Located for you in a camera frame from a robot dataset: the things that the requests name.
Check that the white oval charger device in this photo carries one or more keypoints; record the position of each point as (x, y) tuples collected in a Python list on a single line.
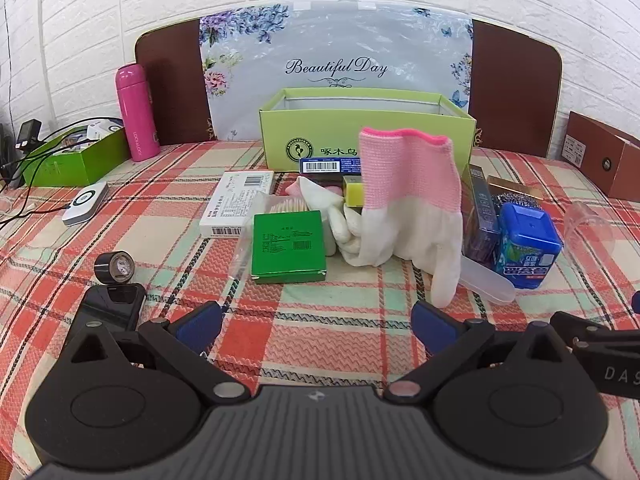
[(85, 203)]

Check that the small gold box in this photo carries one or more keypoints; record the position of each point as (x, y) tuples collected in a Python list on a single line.
[(520, 187)]

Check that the black tape roll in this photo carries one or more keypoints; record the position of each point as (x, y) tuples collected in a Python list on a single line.
[(102, 266)]

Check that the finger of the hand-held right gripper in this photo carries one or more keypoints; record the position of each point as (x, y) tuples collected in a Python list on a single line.
[(575, 327)]

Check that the plaid bed sheet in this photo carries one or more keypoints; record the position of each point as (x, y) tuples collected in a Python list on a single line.
[(350, 300)]

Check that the dark green box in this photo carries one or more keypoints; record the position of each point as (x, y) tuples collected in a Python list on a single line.
[(95, 160)]

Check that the pink thermos bottle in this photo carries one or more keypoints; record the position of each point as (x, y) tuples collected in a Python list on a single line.
[(136, 110)]

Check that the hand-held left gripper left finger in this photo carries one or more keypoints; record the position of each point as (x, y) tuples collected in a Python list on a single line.
[(200, 324)]

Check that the blue medicine box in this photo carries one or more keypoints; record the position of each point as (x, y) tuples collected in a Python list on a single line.
[(330, 165)]

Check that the brown cardboard box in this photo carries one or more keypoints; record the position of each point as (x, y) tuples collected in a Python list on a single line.
[(620, 160)]

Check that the floral printed headboard cover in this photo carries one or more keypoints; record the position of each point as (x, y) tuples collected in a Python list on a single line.
[(340, 40)]

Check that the blue plastic container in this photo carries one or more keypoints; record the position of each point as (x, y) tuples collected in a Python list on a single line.
[(525, 230)]

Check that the small white box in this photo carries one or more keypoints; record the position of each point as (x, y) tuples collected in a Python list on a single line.
[(101, 130)]

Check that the light green cardboard box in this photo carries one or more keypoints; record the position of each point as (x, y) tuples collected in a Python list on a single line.
[(320, 135)]

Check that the clear cotton swab box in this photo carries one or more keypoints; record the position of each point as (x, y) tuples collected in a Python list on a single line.
[(290, 205)]

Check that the purple holographic box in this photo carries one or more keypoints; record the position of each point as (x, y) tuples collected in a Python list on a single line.
[(482, 220)]

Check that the white medicine box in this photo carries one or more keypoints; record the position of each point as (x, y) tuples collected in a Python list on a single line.
[(230, 200)]

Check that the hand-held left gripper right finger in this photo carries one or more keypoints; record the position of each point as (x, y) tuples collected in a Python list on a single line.
[(435, 326)]

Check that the clear plastic cup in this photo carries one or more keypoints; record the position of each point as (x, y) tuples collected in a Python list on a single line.
[(590, 230)]

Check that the steel wool scrubber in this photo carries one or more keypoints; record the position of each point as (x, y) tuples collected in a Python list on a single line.
[(501, 201)]

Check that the black electronic device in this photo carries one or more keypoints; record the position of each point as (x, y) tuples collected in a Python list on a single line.
[(27, 132)]

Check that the small olive green box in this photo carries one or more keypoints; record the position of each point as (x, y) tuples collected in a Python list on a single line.
[(353, 192)]

